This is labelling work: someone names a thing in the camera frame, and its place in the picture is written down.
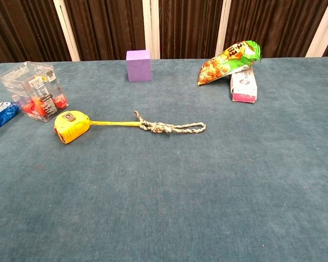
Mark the knotted beige rope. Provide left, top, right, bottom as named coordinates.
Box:
left=133, top=110, right=207, bottom=135

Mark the dark brown curtain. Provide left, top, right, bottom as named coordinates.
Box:
left=0, top=0, right=328, bottom=64

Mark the purple cube block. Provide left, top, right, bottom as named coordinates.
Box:
left=126, top=49, right=153, bottom=83

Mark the yellow tape measure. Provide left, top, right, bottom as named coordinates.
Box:
left=54, top=110, right=142, bottom=144

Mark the clear plastic packaging box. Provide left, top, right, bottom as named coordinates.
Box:
left=0, top=61, right=70, bottom=123

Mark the white pink carton box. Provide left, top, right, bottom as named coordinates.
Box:
left=229, top=67, right=258, bottom=104

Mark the teal table cloth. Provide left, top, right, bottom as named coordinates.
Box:
left=0, top=56, right=328, bottom=262

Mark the blue cookie pack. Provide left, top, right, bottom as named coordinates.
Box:
left=0, top=101, right=20, bottom=132

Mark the white screen frame post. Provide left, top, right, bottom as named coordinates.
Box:
left=52, top=0, right=81, bottom=62
left=142, top=0, right=161, bottom=60
left=215, top=0, right=232, bottom=57
left=305, top=0, right=328, bottom=58

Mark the green orange snack bag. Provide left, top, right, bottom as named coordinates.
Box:
left=197, top=39, right=262, bottom=87

